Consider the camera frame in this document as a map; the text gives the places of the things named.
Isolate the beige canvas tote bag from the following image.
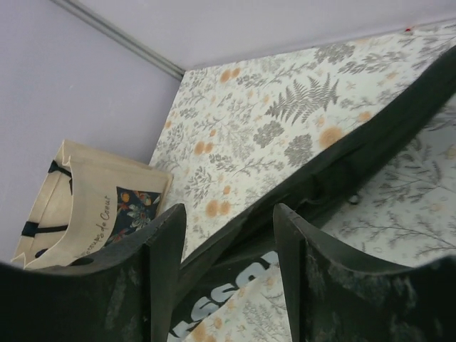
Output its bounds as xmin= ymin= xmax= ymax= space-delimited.
xmin=12 ymin=140 xmax=172 ymax=269

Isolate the black racket cover bag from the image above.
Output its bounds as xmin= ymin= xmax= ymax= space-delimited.
xmin=171 ymin=49 xmax=455 ymax=328

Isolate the floral table mat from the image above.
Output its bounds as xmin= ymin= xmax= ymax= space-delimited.
xmin=150 ymin=22 xmax=455 ymax=341

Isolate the left aluminium frame post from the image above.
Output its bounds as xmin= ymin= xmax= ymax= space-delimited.
xmin=51 ymin=0 xmax=185 ymax=81

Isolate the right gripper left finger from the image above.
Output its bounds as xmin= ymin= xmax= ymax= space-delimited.
xmin=1 ymin=204 xmax=186 ymax=341

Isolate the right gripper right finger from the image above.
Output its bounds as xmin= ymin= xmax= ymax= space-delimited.
xmin=273 ymin=204 xmax=455 ymax=341

